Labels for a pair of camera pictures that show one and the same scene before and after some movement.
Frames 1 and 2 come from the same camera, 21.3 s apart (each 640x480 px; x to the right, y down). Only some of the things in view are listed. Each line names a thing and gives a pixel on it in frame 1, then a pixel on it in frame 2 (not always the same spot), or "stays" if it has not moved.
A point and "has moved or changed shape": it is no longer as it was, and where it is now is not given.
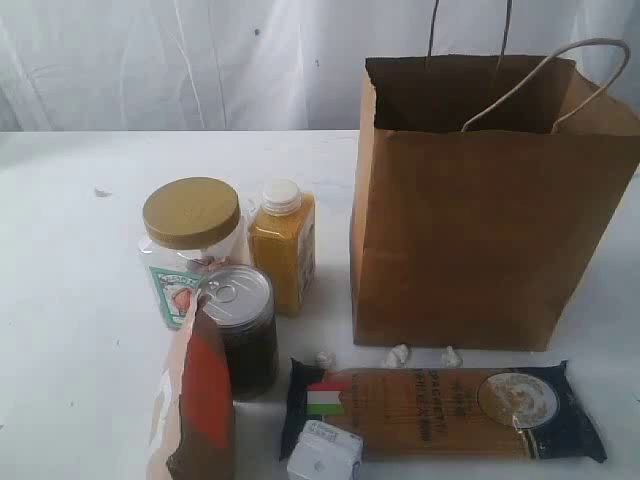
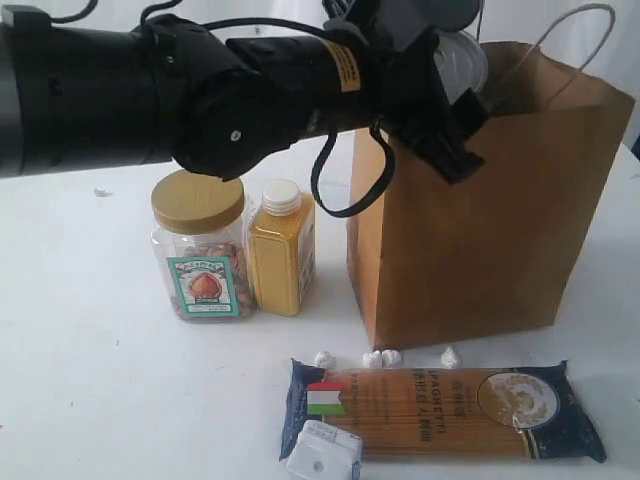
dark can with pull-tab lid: (241, 301) to (460, 62)
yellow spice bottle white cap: (282, 240) stays
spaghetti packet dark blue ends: (445, 413) stays
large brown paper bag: (484, 190) has moved or changed shape
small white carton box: (324, 452) stays
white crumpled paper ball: (325, 359) stays
